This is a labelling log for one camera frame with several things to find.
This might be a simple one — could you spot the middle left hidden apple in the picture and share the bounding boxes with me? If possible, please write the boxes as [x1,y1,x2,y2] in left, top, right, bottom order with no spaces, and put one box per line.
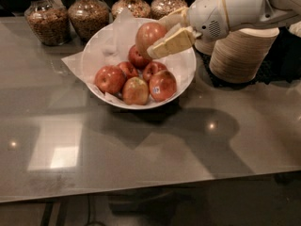
[118,61,138,79]

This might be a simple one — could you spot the black mat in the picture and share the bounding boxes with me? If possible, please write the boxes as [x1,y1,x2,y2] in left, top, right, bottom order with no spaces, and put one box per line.
[198,27,301,88]

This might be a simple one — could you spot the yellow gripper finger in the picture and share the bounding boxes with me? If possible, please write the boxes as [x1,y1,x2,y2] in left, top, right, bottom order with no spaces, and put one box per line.
[158,7,189,30]
[147,26,196,59]

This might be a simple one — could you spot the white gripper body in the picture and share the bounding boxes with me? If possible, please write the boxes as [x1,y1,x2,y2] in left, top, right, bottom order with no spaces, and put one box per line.
[187,0,229,42]

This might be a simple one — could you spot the right apple with sticker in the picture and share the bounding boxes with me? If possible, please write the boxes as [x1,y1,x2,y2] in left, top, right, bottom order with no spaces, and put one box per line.
[149,70,177,102]

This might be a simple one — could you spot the middle right hidden apple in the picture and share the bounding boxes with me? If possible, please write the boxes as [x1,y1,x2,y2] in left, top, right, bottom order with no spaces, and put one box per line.
[142,61,166,82]

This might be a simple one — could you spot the front yellowish red apple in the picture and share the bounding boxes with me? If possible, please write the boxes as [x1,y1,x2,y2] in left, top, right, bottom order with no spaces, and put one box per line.
[122,77,150,105]

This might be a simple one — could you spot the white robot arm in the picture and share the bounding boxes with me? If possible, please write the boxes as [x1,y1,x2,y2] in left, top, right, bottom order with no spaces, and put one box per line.
[147,0,301,58]

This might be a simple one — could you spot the hidden apple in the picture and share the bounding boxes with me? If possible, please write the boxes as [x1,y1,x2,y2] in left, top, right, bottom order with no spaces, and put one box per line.
[118,61,138,79]
[142,61,166,82]

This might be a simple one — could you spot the cereal jar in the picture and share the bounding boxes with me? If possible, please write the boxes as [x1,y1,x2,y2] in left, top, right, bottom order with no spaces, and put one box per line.
[24,0,71,46]
[112,0,151,19]
[68,0,109,41]
[150,0,187,20]

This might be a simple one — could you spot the front stack paper bowls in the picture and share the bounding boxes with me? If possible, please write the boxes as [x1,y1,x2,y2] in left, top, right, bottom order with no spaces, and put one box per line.
[209,28,279,84]

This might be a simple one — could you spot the stack paper bowls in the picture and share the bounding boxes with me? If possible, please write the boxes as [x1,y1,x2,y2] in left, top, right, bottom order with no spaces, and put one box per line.
[195,40,215,56]
[209,28,279,84]

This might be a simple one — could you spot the white bowl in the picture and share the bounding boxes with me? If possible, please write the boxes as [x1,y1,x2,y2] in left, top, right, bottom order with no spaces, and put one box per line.
[80,17,198,111]

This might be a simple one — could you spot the back stack paper bowls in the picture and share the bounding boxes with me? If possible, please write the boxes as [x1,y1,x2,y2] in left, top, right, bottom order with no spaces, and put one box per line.
[195,40,215,56]

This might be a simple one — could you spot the white paper liner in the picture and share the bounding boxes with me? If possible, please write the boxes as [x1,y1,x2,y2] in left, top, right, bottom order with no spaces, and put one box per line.
[61,7,193,107]

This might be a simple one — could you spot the far left cereal jar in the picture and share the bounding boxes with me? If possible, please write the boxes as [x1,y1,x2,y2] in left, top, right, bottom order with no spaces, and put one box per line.
[24,0,71,46]

